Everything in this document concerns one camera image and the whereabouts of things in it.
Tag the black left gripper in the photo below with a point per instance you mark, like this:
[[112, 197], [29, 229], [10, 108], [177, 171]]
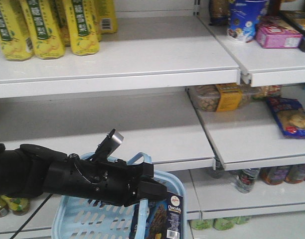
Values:
[[115, 183]]

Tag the blue Chocofello cookie box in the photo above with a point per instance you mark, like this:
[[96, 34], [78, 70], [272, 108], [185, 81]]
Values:
[[163, 221]]

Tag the light blue plastic basket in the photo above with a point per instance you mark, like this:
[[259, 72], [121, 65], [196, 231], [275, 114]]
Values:
[[78, 218]]

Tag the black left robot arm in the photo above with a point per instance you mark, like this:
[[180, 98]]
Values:
[[32, 170]]

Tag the white shelf unit base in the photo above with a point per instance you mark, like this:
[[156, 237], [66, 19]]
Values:
[[137, 84]]

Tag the clear nut tray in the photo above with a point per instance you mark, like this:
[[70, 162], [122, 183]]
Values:
[[229, 97]]

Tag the blue snack bag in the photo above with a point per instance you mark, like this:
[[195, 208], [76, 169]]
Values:
[[289, 115]]

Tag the blue cup snack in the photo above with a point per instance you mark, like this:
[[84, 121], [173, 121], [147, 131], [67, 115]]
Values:
[[243, 16]]

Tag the pink snack box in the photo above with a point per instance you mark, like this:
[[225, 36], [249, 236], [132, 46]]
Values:
[[274, 33]]

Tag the yellow pear drink bottles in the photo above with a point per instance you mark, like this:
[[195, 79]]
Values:
[[45, 28]]

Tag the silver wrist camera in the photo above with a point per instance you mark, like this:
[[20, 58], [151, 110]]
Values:
[[111, 142]]

